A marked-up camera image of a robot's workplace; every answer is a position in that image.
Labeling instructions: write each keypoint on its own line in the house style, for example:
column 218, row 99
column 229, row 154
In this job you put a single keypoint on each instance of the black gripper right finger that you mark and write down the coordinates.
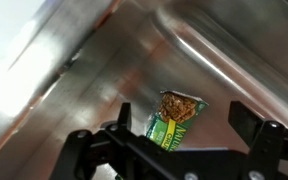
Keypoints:
column 267, row 141

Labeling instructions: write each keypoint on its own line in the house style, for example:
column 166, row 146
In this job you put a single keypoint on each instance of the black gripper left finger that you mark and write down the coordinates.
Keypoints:
column 132, row 157

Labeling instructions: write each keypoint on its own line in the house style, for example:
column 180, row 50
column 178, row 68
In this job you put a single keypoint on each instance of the green granola bar packet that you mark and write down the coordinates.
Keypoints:
column 173, row 117

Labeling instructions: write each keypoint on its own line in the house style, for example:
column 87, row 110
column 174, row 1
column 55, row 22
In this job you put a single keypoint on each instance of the stainless steel sink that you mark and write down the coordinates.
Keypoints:
column 85, row 58

